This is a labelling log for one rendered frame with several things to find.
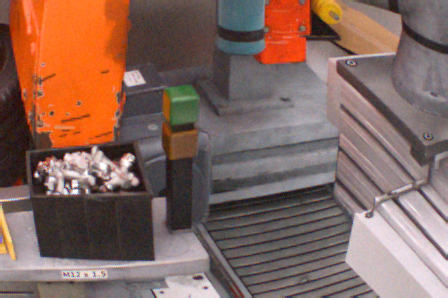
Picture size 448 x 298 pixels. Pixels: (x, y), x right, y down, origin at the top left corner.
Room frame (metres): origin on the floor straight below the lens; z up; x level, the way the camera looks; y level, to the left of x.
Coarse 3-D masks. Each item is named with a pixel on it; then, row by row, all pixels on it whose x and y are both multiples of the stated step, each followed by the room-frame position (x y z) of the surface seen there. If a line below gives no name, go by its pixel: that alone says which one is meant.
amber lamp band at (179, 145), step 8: (168, 128) 1.41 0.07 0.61; (168, 136) 1.39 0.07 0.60; (176, 136) 1.39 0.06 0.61; (184, 136) 1.39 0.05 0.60; (192, 136) 1.40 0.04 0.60; (168, 144) 1.39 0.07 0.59; (176, 144) 1.39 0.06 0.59; (184, 144) 1.39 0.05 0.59; (192, 144) 1.40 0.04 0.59; (168, 152) 1.39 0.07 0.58; (176, 152) 1.39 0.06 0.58; (184, 152) 1.39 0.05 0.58; (192, 152) 1.40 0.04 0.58
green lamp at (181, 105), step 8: (168, 88) 1.42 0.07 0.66; (176, 88) 1.42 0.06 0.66; (184, 88) 1.42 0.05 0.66; (192, 88) 1.42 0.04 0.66; (168, 96) 1.40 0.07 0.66; (176, 96) 1.40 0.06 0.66; (184, 96) 1.40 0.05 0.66; (192, 96) 1.40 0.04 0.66; (168, 104) 1.40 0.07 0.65; (176, 104) 1.39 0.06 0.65; (184, 104) 1.39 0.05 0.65; (192, 104) 1.40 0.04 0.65; (168, 112) 1.40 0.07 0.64; (176, 112) 1.39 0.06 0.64; (184, 112) 1.39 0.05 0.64; (192, 112) 1.40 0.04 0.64; (168, 120) 1.39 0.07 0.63; (176, 120) 1.39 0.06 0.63; (184, 120) 1.39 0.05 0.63; (192, 120) 1.40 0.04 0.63
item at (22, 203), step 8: (0, 192) 1.54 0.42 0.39; (8, 192) 1.54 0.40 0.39; (16, 192) 1.55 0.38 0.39; (24, 192) 1.55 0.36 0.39; (0, 200) 1.51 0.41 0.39; (8, 200) 1.52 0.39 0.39; (16, 200) 1.53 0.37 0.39; (24, 200) 1.53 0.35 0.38; (8, 208) 1.52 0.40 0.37; (16, 208) 1.52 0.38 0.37; (24, 208) 1.53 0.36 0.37
